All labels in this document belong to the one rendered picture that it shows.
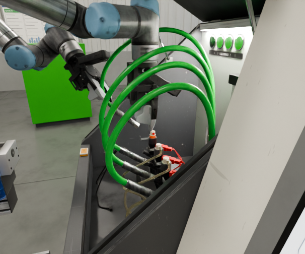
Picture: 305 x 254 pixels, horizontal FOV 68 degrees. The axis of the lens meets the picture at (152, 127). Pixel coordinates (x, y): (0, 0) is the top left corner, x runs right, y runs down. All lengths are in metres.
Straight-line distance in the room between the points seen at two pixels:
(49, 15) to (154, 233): 0.53
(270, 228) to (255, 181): 0.05
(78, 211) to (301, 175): 0.57
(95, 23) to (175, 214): 0.43
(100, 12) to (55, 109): 3.58
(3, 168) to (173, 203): 0.76
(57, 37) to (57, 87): 3.10
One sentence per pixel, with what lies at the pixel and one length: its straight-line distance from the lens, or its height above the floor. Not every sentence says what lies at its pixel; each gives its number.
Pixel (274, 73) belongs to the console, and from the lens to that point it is 0.31.
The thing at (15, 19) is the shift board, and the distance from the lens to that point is 7.28.
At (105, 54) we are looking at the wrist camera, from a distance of 0.80.
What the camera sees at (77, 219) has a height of 0.95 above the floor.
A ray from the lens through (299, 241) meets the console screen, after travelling 0.26.
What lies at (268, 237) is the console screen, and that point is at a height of 1.20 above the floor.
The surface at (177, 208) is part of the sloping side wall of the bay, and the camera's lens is 0.42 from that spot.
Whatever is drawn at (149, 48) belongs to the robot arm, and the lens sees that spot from 0.63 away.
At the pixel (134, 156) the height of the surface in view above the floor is 1.08.
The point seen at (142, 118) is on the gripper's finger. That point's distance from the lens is 0.68.
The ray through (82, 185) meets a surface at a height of 0.95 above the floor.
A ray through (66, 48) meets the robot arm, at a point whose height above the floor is 1.36.
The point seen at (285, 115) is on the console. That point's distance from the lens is 0.28.
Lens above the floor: 1.40
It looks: 22 degrees down
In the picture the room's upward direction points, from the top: straight up
